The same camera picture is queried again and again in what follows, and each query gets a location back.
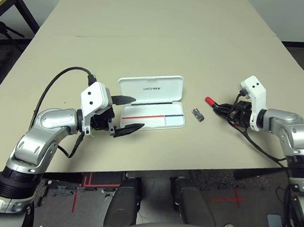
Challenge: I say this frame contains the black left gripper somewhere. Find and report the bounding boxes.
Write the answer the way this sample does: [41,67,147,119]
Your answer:
[89,93,148,141]

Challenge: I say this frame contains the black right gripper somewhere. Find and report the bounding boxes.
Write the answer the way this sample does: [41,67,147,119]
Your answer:
[212,99,254,127]

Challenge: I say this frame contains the red and black marker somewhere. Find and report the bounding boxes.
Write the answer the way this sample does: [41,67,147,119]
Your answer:
[204,96,219,109]

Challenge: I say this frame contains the small silver binder clip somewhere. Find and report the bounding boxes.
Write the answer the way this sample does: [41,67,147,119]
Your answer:
[191,108,206,123]

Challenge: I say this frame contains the white plastic pencil case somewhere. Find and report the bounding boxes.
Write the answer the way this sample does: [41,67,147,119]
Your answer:
[113,70,190,134]

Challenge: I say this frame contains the grey metal table crossbeam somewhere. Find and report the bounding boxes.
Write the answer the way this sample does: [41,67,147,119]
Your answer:
[124,169,190,185]

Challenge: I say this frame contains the grey robot left leg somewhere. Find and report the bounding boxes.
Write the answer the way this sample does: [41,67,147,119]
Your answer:
[103,177,142,227]

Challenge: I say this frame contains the grey robot leg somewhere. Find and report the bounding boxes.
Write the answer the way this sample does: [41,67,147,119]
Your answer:
[103,177,142,227]
[168,176,220,227]

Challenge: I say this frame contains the grey robot right leg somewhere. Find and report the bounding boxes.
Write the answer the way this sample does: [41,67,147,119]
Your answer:
[168,176,220,227]

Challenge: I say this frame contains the black tripod stand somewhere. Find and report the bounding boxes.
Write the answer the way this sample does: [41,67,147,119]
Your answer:
[0,18,27,49]

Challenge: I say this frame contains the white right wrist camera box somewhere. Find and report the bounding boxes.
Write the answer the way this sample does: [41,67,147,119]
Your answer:
[236,74,269,133]

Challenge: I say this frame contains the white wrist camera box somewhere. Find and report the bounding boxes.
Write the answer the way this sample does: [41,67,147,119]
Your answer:
[236,74,269,133]
[77,81,115,137]

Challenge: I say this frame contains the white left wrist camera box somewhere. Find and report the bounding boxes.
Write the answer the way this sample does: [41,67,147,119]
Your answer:
[77,81,115,137]

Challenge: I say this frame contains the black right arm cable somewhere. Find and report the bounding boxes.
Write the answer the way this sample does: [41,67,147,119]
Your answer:
[221,98,304,227]

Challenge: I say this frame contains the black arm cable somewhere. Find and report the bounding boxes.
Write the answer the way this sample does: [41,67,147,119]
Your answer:
[221,98,304,227]
[29,63,97,160]

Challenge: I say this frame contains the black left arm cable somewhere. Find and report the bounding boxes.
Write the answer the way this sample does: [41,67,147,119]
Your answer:
[29,63,97,160]

